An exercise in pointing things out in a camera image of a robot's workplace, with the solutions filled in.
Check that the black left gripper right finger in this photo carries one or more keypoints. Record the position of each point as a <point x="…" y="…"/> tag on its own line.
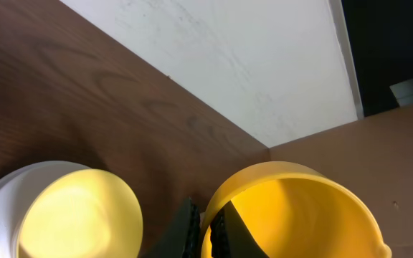
<point x="230" y="236"/>

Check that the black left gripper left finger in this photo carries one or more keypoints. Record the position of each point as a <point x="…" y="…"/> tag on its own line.
<point x="181" y="238"/>

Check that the yellow plastic measuring scoop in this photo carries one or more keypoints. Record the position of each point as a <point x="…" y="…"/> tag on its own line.
<point x="290" y="210"/>

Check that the pale yellow bowl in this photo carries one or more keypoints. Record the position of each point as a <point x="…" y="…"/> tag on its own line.
<point x="87" y="213"/>

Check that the white digital kitchen scale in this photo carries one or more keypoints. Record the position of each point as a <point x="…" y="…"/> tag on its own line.
<point x="18" y="190"/>

